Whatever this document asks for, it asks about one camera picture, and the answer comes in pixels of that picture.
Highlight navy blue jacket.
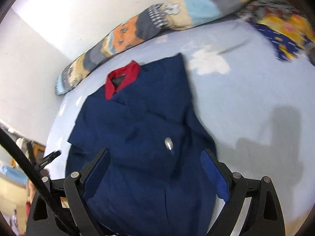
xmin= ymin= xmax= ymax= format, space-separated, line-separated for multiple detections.
xmin=66 ymin=54 xmax=216 ymax=235

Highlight light blue bed sheet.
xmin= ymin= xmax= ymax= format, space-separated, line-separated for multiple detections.
xmin=46 ymin=20 xmax=314 ymax=235

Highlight colourful patterned blanket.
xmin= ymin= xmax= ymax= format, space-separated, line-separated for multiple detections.
xmin=238 ymin=0 xmax=314 ymax=62

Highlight long patchwork body pillow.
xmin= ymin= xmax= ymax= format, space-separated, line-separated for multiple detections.
xmin=55 ymin=0 xmax=252 ymax=95

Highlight black cable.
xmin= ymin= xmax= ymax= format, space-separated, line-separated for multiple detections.
xmin=0 ymin=127 xmax=82 ymax=236

